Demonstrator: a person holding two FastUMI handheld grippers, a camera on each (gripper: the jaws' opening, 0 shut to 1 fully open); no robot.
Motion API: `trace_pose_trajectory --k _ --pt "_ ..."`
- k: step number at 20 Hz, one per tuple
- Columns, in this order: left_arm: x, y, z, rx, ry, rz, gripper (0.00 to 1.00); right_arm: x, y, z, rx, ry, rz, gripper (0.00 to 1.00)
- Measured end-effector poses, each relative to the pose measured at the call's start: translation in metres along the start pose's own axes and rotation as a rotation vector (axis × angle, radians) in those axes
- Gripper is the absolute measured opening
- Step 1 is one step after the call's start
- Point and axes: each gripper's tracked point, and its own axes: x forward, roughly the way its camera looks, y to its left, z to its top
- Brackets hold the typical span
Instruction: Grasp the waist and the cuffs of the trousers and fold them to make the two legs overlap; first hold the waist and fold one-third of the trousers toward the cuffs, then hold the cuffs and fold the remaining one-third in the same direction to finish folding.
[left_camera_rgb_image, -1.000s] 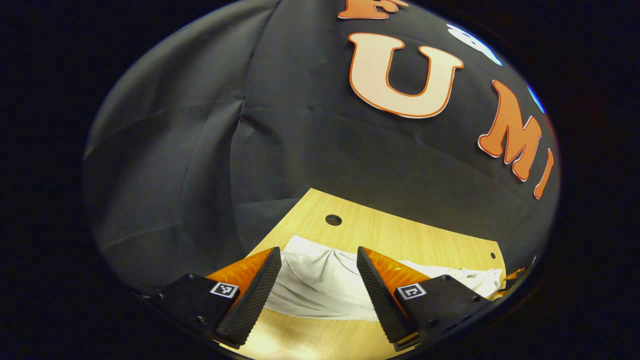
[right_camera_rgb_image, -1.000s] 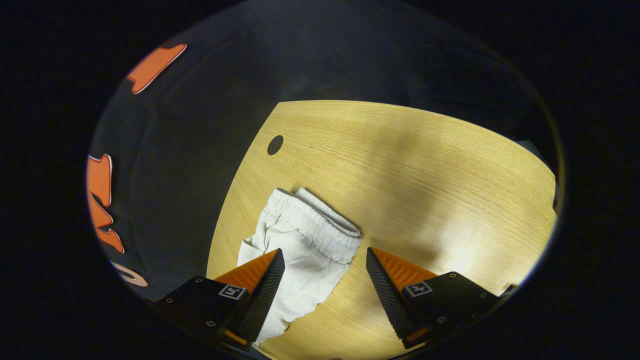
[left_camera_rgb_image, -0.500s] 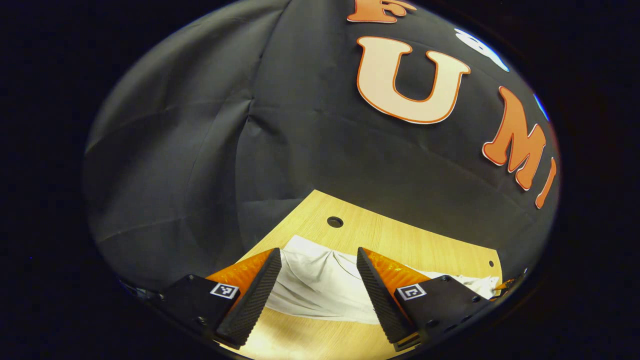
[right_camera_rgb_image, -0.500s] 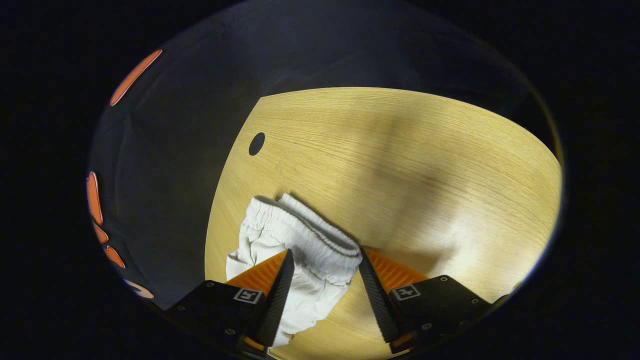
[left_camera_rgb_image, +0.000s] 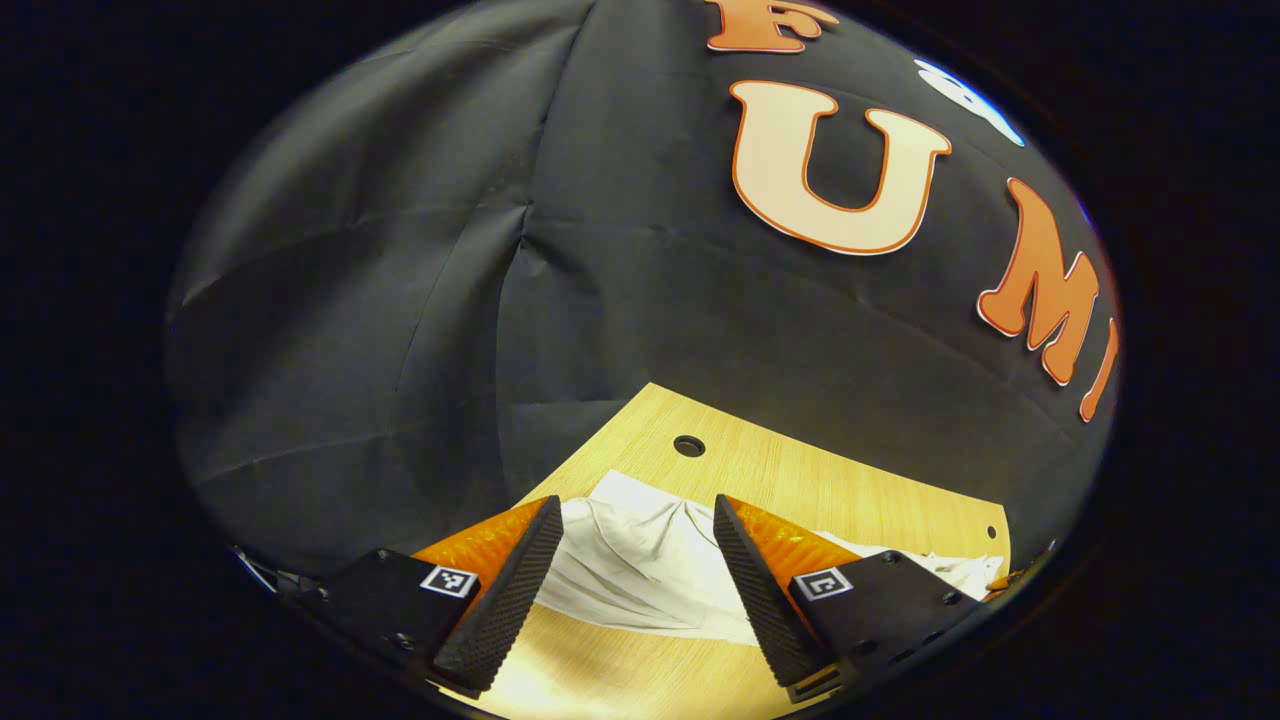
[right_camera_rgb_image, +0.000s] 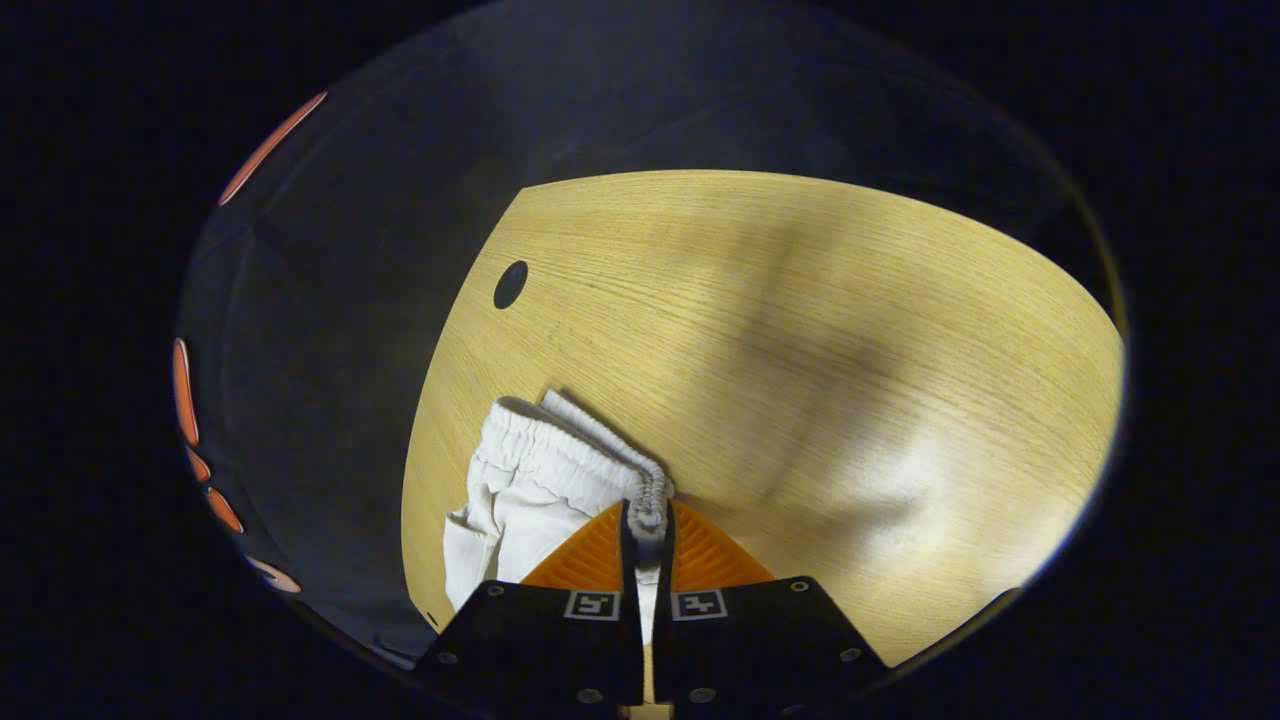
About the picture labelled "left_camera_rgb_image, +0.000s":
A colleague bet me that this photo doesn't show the black backdrop cloth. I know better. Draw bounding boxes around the black backdrop cloth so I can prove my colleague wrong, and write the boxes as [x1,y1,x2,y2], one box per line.
[165,0,1121,601]

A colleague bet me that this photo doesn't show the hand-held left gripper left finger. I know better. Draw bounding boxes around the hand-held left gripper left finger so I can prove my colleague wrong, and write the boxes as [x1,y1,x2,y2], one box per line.
[300,495,564,699]

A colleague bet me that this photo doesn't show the white jeans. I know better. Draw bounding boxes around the white jeans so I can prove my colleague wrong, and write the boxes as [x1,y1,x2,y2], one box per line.
[535,470,1006,647]

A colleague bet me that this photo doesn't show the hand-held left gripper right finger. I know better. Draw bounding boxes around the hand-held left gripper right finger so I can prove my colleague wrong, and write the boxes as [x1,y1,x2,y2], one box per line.
[713,494,986,703]

